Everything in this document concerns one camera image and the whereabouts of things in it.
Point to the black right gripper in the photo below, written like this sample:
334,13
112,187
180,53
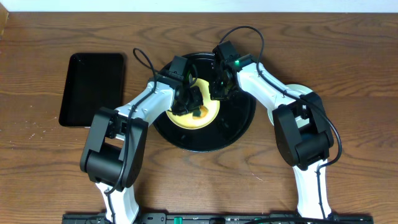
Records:
214,93

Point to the black rectangular tray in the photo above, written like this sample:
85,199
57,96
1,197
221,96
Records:
94,80

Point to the mint plate back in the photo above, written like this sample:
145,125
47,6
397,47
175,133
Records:
303,90

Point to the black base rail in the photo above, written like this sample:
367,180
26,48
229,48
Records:
161,218

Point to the yellow green scrub sponge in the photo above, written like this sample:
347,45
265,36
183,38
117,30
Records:
200,112

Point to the yellow plate with sauce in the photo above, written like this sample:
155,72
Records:
186,121

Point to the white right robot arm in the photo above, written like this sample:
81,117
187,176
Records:
303,132

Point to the black round tray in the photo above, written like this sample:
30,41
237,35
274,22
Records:
233,119

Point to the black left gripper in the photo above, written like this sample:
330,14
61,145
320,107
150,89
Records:
189,101

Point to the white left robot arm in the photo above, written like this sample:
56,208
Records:
113,153

